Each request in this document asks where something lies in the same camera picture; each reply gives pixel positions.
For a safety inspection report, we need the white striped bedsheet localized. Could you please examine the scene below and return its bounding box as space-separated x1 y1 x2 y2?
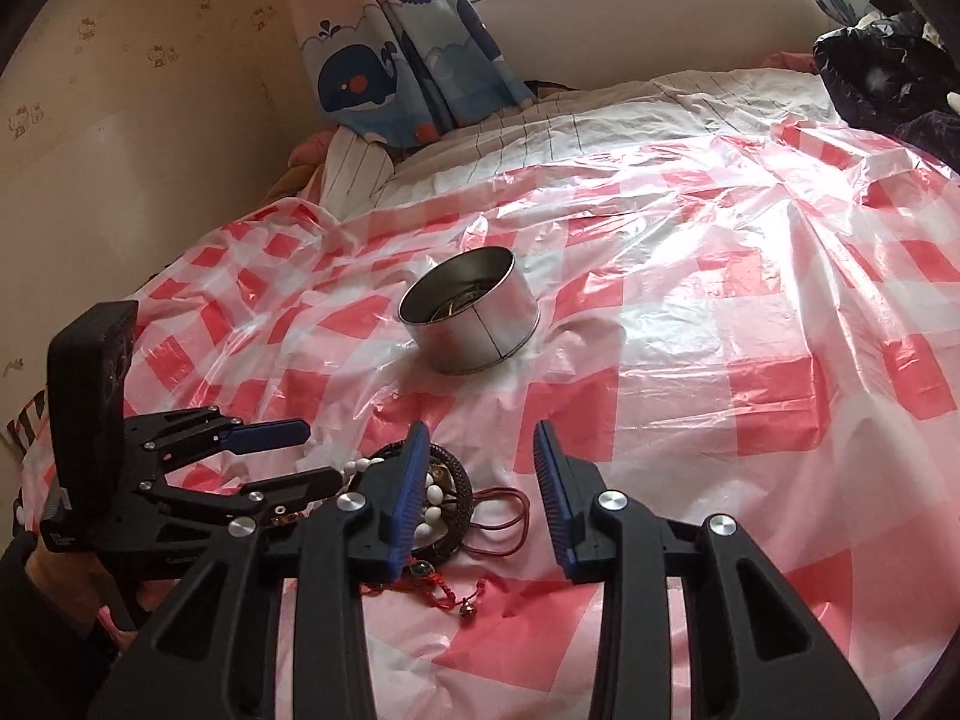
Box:
319 67 845 226

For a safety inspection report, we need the person's left hand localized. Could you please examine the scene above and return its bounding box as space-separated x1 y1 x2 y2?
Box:
26 532 155 650

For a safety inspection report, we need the black plastic bag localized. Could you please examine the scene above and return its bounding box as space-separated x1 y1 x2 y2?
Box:
814 0 960 166

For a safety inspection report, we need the red white checked plastic sheet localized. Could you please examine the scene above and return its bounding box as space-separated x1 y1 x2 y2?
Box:
15 116 960 720

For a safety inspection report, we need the pink cloth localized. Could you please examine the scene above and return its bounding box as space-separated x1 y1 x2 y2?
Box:
262 131 338 211

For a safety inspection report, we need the white bead bracelet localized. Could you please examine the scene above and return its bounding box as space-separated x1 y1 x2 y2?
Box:
341 457 447 541

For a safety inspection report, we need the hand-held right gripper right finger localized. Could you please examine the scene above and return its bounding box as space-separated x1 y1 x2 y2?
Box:
531 420 882 720

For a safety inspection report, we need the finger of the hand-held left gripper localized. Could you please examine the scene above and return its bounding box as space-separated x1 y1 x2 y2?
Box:
146 467 342 533
124 406 311 481

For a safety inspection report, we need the red knotted bracelet with bell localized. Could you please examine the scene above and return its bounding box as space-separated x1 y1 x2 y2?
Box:
360 566 511 625

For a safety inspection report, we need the round metal tin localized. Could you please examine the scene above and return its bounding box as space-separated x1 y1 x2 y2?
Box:
397 246 541 376

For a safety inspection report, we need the red cord necklace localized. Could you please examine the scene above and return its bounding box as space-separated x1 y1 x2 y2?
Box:
469 487 533 556

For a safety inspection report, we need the black braided bracelet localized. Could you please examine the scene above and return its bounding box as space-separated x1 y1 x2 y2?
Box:
360 444 473 563

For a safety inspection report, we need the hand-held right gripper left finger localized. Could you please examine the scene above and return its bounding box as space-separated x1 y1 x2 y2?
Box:
88 420 434 720

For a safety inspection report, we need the person's left forearm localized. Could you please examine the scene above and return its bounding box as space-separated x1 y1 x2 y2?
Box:
0 540 125 720

